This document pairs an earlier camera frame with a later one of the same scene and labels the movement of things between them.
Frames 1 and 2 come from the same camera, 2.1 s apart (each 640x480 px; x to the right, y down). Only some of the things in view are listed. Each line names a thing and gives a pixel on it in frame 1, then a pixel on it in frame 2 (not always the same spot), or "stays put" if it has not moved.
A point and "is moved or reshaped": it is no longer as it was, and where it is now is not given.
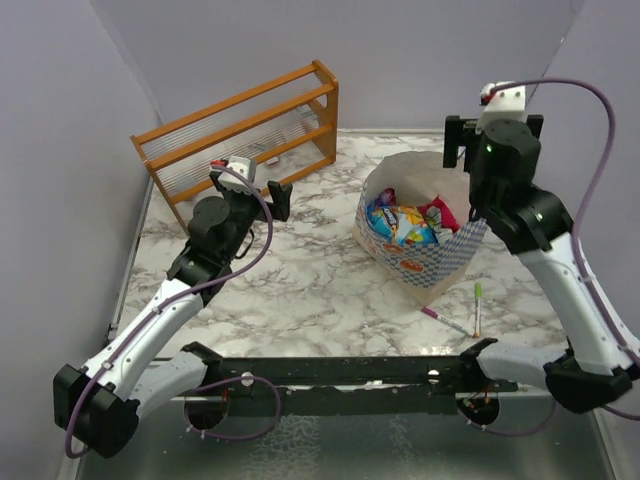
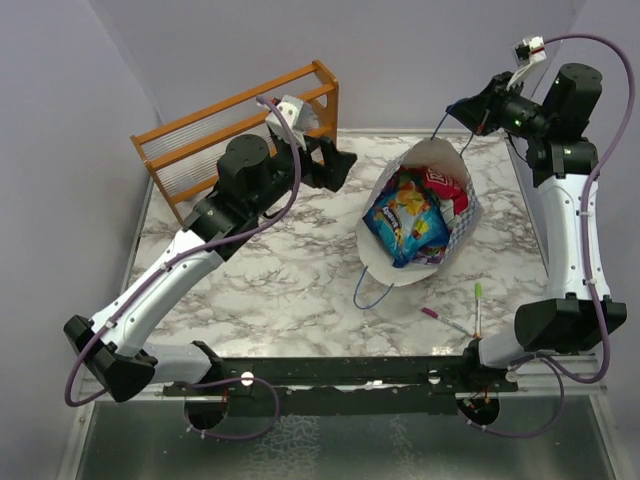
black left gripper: (281, 199) -> (331, 175)
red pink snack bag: (448, 221) -> (441, 186)
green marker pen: (478, 299) stays put
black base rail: (346, 385) stays put
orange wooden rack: (286, 125) stays put
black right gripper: (460, 132) -> (480, 112)
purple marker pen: (447, 321) stays put
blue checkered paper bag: (434, 270) is moved or reshaped
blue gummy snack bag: (396, 227) is moved or reshaped
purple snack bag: (387, 197) -> (427, 259)
